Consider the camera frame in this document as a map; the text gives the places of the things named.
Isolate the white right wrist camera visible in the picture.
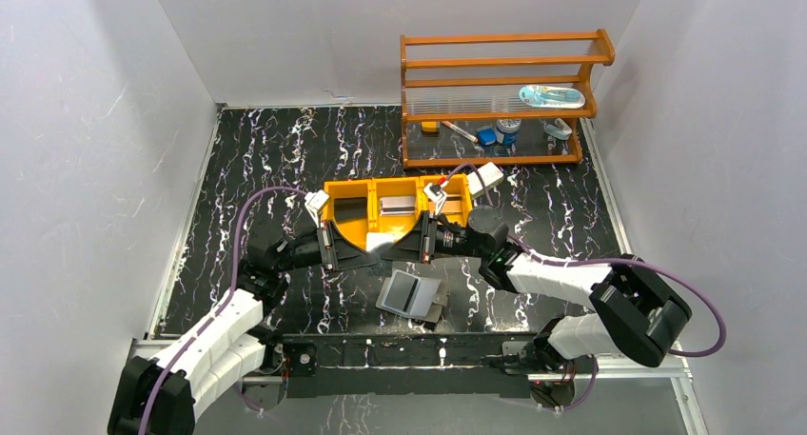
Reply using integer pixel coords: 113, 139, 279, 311
423, 183, 448, 217

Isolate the teal blister pack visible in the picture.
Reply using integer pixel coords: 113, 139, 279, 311
519, 85, 586, 109

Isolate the white jar blue label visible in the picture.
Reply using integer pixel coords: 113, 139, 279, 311
494, 119, 522, 146

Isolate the silver card in tray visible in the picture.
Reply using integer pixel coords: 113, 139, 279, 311
379, 195, 417, 217

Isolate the white marker pen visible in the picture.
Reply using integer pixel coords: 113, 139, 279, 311
441, 121, 479, 144

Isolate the dark card in tray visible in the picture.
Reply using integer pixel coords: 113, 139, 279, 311
333, 197, 367, 223

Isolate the green and white box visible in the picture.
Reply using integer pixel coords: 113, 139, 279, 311
466, 163, 504, 199

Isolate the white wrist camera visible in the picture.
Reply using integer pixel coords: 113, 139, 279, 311
423, 183, 448, 217
305, 189, 330, 227

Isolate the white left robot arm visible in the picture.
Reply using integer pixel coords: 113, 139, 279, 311
107, 221, 377, 434

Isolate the orange wooden shelf rack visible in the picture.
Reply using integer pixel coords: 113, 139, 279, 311
400, 29, 616, 168

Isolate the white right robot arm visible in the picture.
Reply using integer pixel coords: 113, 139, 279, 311
381, 206, 692, 370

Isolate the brown card in tray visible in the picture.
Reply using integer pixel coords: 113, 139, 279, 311
442, 195, 463, 215

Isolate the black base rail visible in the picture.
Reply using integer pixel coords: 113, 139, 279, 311
224, 332, 600, 401

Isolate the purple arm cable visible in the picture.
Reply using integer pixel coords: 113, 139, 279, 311
135, 186, 317, 435
436, 162, 727, 414

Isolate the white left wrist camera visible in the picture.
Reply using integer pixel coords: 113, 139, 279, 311
305, 189, 330, 227

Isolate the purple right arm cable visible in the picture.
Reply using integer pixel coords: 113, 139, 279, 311
436, 162, 727, 414

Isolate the yellow three-compartment organizer tray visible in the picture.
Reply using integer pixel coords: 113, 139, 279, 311
319, 174, 473, 251

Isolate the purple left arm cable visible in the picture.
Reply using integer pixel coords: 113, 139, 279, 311
135, 186, 317, 435

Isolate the small blue box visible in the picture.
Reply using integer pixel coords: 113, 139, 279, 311
476, 127, 498, 147

